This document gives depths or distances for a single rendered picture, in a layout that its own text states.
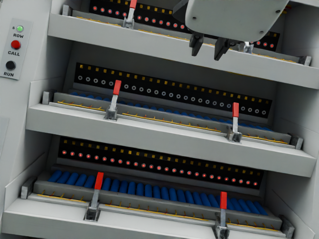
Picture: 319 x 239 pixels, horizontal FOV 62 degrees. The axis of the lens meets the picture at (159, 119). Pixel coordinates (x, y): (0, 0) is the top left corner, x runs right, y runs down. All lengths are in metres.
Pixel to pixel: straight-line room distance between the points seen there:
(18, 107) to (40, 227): 0.23
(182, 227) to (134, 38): 0.41
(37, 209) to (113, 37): 0.38
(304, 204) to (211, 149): 0.25
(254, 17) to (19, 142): 0.46
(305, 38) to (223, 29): 0.49
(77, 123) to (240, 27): 0.36
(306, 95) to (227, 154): 0.27
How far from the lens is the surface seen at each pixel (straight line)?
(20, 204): 0.61
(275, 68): 0.65
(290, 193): 0.73
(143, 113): 0.60
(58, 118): 0.56
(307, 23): 0.83
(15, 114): 0.58
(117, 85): 0.58
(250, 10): 0.32
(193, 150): 0.55
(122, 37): 0.58
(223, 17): 0.33
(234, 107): 0.61
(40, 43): 0.60
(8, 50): 0.61
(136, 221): 0.58
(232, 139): 0.58
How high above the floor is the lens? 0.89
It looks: 7 degrees up
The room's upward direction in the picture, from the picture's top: 10 degrees clockwise
